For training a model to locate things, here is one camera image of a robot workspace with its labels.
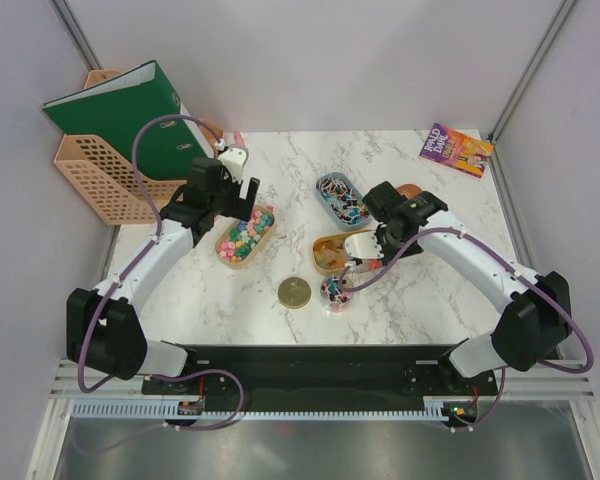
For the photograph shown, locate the beige tray of star candies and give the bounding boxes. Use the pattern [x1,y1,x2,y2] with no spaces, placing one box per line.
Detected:
[214,205,277,269]

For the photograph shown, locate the orange tray of gummies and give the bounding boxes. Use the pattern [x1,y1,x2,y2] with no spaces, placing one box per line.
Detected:
[396,184,422,199]

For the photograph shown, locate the grey tray of lollipops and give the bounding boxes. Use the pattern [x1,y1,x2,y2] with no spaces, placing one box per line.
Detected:
[314,172,372,232]

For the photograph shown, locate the tan tray of popsicle candies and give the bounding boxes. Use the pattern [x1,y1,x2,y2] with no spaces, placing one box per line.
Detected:
[312,230,384,276]

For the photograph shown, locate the clear plastic jar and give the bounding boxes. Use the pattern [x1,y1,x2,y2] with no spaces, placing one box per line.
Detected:
[319,275,353,313]

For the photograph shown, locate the gold jar lid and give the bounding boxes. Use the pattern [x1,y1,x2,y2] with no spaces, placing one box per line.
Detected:
[277,277,311,309]

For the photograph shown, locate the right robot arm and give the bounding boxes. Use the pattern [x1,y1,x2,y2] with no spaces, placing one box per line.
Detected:
[363,182,572,394]

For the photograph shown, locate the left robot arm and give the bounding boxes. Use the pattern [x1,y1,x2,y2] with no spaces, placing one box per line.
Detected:
[66,146,259,393]

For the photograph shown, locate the Roald Dahl book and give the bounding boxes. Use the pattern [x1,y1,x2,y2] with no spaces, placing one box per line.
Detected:
[419,123,494,178]

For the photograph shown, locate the peach desk organizer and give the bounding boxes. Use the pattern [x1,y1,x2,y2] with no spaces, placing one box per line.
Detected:
[47,70,224,225]

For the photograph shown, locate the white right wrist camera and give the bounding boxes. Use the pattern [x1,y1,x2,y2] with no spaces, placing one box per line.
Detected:
[344,231,384,273]

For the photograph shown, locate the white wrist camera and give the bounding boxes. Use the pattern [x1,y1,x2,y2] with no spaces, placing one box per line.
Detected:
[218,144,249,183]
[344,231,384,273]

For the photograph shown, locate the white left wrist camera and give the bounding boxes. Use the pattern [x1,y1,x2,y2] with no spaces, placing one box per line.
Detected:
[218,144,249,183]

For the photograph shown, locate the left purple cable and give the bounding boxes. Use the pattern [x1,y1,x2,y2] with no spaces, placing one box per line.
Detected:
[69,114,246,456]

